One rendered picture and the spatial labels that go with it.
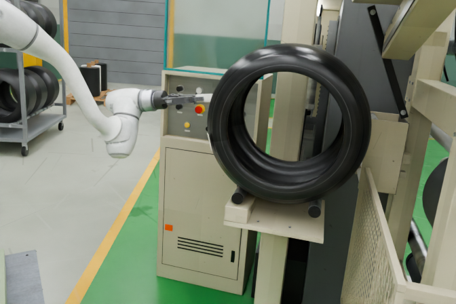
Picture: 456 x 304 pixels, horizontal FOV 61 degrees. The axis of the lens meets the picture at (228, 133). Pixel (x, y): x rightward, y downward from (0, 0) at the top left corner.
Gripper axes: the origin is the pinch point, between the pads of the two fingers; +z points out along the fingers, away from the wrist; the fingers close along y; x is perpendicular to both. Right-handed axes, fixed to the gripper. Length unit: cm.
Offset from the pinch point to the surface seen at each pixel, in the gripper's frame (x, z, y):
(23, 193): 94, -215, 121
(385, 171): 35, 68, 19
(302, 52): -14.9, 38.1, -9.6
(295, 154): 30, 31, 26
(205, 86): 1, -18, 59
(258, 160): 29.5, 16.4, 15.1
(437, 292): 36, 68, -59
